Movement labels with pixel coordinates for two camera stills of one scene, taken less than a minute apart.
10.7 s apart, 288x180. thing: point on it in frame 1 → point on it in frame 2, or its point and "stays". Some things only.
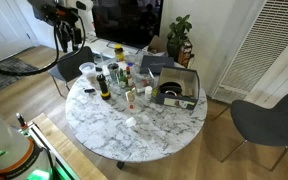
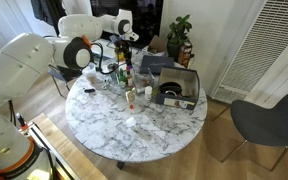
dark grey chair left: x=68 y=70 stays
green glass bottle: x=122 y=80 stays
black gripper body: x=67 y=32 → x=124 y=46
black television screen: x=127 y=22 stays
